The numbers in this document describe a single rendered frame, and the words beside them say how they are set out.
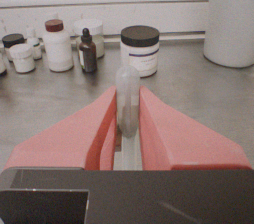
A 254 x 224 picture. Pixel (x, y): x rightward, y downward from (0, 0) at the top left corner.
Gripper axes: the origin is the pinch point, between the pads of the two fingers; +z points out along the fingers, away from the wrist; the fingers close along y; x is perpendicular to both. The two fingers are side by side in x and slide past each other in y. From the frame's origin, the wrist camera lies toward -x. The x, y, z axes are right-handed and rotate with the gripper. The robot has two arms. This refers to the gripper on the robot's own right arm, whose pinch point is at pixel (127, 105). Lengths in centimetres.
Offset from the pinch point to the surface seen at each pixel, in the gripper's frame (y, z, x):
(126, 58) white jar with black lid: 0.2, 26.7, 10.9
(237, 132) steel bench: -14.4, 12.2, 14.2
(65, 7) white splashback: 12.9, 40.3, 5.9
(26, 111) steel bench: 14.8, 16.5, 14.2
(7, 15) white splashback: 25.1, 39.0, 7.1
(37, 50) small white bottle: 18.0, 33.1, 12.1
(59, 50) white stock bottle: 12.0, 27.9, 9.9
